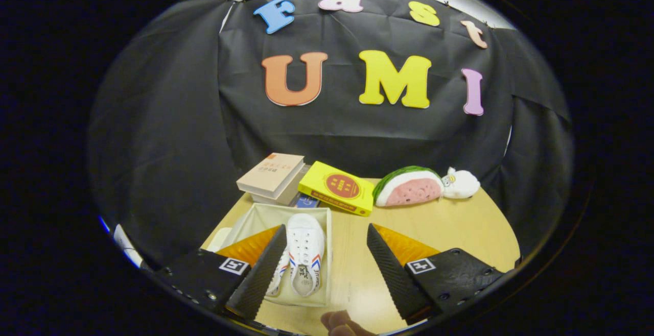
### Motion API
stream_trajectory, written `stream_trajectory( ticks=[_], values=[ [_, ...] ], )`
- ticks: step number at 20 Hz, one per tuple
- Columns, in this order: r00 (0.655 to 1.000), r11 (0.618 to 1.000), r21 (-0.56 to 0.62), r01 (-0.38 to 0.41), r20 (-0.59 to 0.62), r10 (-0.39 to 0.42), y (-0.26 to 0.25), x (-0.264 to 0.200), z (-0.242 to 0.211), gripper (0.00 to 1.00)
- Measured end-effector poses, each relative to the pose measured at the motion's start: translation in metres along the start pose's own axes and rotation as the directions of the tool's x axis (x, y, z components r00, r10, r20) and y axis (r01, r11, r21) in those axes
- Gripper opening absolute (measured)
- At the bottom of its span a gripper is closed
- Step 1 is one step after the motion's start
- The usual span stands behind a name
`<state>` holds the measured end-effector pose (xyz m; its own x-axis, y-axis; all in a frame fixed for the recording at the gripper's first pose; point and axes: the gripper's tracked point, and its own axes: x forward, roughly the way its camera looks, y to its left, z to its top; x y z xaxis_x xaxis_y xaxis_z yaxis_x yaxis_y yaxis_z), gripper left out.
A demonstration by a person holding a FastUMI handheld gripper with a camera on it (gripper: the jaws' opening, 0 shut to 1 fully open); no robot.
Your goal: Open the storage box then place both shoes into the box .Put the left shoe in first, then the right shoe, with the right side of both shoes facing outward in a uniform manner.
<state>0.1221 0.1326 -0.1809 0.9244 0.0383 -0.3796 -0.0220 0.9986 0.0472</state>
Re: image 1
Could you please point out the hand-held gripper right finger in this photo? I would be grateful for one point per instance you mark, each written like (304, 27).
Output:
(393, 280)

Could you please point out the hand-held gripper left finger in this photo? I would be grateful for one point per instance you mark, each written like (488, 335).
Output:
(258, 280)

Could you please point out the white canvas shoe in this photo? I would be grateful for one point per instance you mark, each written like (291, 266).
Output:
(281, 274)
(305, 244)

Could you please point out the cream fabric storage box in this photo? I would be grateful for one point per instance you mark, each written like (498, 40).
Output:
(260, 218)

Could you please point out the watermelon slice plush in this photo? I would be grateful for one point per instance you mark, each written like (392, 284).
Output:
(409, 190)

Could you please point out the blue book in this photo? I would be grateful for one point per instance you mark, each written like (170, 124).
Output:
(306, 202)

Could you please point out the beige book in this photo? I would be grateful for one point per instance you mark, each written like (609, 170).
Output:
(271, 172)

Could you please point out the small white plush toy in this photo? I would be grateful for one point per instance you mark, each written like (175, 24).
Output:
(462, 184)

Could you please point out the yellow book with red label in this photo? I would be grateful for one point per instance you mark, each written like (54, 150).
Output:
(319, 177)

